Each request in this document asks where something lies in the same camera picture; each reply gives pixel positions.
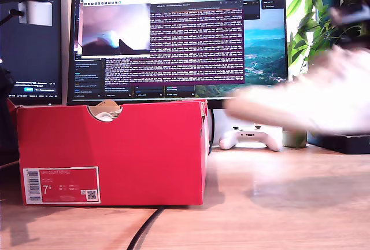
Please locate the red cardboard shoebox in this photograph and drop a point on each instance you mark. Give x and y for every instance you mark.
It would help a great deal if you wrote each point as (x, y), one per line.
(130, 151)

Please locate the white sneaker shoe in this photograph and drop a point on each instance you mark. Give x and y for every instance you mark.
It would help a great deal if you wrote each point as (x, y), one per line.
(303, 102)
(108, 116)

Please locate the wide black computer monitor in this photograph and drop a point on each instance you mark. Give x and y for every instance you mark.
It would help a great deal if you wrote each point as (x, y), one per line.
(188, 44)

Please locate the white game controller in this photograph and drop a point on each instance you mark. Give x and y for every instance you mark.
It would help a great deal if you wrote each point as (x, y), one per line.
(248, 138)

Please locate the small pale round pot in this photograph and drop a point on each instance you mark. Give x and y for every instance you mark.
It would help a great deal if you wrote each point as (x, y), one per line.
(293, 140)

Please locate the green leafy potted plant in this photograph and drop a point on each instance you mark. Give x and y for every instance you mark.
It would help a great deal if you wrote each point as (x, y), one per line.
(300, 44)

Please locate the dark narrow computer monitor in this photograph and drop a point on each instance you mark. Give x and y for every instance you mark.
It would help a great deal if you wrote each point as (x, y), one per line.
(34, 59)

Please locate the black rectangular planter tray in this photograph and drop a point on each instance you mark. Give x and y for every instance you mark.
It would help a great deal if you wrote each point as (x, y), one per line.
(344, 144)

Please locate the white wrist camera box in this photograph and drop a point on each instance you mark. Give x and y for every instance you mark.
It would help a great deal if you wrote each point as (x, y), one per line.
(37, 12)

